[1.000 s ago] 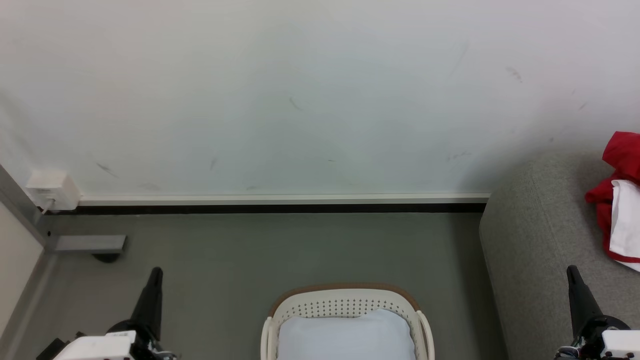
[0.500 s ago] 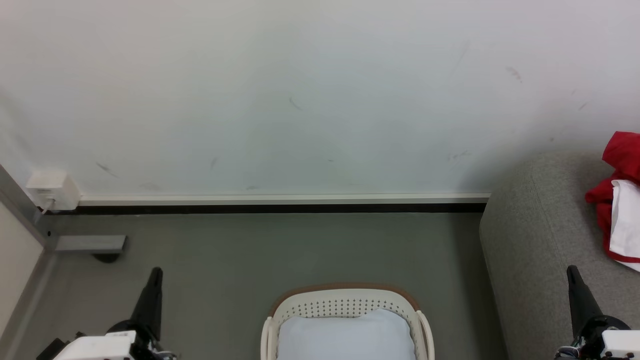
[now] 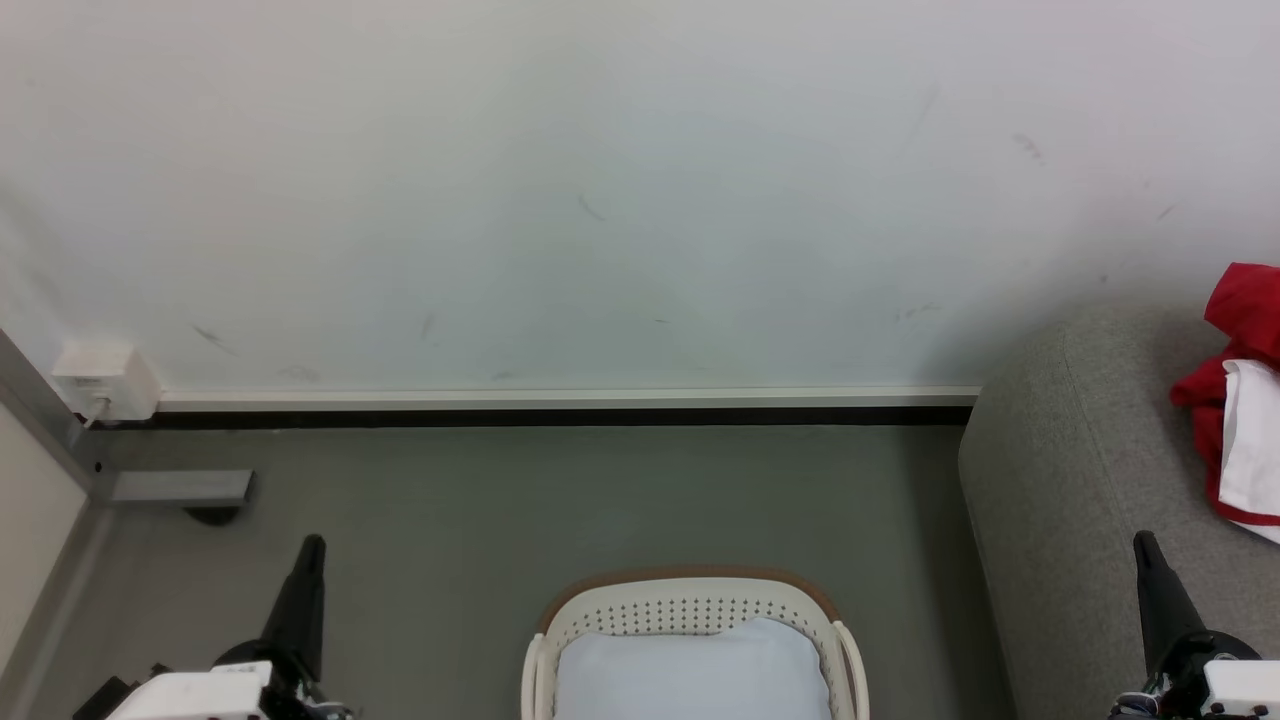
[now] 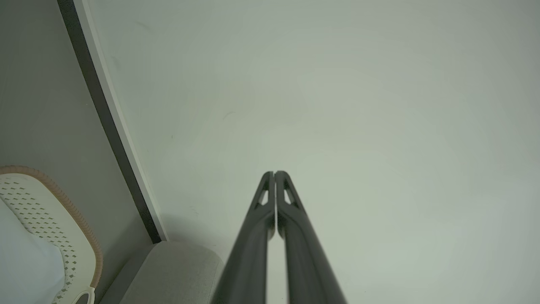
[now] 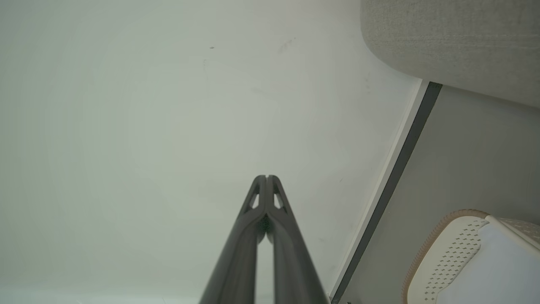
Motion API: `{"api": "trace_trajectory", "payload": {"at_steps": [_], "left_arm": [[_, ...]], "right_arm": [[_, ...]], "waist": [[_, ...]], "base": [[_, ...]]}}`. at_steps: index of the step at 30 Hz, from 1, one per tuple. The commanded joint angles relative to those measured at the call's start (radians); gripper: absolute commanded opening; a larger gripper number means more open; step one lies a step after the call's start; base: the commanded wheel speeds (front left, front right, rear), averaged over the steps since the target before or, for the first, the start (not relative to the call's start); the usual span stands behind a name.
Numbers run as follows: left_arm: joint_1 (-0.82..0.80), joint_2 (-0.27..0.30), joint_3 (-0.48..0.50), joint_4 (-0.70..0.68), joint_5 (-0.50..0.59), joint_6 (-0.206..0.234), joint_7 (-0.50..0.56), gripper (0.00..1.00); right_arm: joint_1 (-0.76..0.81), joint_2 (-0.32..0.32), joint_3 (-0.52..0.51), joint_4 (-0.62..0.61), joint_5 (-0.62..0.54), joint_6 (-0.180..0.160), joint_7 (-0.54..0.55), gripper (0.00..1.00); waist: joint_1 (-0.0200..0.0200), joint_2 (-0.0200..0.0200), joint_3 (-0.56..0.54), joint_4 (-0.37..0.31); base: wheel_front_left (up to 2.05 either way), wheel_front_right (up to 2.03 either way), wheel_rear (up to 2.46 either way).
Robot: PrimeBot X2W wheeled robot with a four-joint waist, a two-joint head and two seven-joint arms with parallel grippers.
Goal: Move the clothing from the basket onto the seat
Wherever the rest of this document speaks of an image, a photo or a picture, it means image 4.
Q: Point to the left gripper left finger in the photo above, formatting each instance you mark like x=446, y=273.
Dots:
x=249, y=257

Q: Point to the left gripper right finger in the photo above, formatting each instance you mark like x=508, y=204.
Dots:
x=308, y=257

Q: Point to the white laundry basket brown rim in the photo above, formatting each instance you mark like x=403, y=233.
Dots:
x=63, y=236

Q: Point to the grey fabric sofa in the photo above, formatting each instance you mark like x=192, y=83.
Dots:
x=173, y=274

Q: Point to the white and black baseboard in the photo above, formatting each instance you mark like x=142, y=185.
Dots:
x=109, y=118

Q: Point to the white garment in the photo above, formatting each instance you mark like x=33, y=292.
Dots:
x=25, y=266

